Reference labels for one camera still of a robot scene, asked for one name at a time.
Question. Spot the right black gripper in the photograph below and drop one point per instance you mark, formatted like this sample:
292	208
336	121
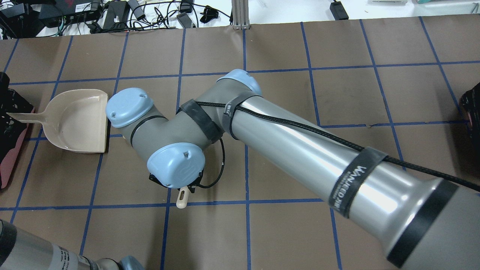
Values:
192	188

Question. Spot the white hand brush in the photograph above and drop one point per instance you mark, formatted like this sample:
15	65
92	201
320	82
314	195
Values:
183	197

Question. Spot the white dustpan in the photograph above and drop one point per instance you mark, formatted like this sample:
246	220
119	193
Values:
74	120

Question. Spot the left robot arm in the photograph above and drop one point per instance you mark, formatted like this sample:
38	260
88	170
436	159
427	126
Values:
21	250

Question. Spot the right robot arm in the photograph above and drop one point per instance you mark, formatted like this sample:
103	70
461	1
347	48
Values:
424	219

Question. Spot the black lined pink bin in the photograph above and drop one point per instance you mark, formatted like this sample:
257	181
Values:
12	132

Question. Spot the black bin far side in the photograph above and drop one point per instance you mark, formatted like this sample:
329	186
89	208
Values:
470	102

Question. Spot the black power adapter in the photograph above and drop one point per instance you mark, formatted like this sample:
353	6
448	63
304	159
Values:
116	15

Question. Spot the aluminium frame post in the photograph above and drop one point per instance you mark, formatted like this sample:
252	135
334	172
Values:
240	15

